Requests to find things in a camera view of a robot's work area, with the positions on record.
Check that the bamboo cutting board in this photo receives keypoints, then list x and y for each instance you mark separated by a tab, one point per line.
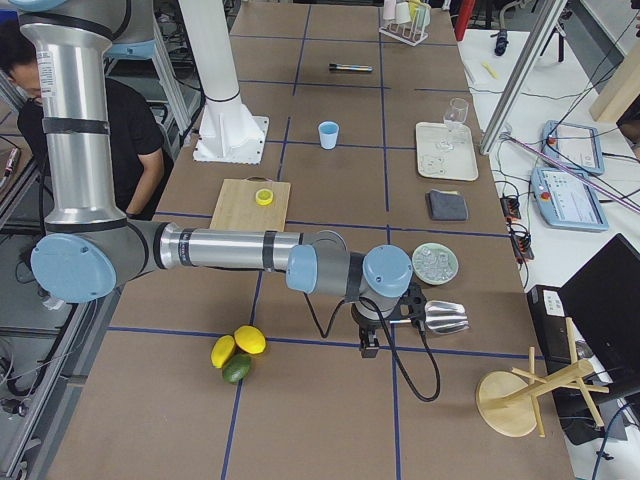
236	209

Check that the green bowl of ice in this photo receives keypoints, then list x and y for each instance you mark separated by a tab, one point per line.
434	264

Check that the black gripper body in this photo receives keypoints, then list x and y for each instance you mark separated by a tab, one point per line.
363	325

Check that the grey folded cloth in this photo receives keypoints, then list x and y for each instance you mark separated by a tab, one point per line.
446	206

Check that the far blue teach pendant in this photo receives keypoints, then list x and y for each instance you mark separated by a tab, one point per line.
575	146

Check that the clear wine glass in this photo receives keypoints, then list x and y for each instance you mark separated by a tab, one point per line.
455	115

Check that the cream bear serving tray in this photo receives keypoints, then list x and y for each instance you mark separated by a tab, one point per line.
459	163

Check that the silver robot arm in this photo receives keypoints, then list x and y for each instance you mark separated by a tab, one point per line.
91	247

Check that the yellow lemon lower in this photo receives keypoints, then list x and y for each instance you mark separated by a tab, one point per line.
222	351

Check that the wooden cup tree stand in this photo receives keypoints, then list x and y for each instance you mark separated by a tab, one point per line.
508	401

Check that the person in black shirt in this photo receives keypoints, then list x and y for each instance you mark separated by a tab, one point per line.
141	167

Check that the steel ice scoop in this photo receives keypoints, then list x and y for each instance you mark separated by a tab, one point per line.
443	317

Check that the light blue plastic cup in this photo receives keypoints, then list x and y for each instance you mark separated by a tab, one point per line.
328	132

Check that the white wire cup rack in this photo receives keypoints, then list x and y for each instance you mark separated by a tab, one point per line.
406	21

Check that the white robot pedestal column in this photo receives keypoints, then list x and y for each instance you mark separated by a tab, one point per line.
228	132

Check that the yellow lemon upper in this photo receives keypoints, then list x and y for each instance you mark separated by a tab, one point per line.
250	339

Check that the near blue teach pendant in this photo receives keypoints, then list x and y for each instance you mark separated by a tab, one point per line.
566	201

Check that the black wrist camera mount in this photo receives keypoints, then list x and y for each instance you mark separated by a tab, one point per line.
411	308

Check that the steel muddler black tip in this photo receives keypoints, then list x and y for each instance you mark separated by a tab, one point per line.
349	68

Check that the yellow lemon slice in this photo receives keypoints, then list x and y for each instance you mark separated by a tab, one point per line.
264	197

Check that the aluminium frame post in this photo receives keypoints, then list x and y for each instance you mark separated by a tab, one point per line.
549	16

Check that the blue teach pendant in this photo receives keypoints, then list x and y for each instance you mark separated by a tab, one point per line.
566	201
575	146

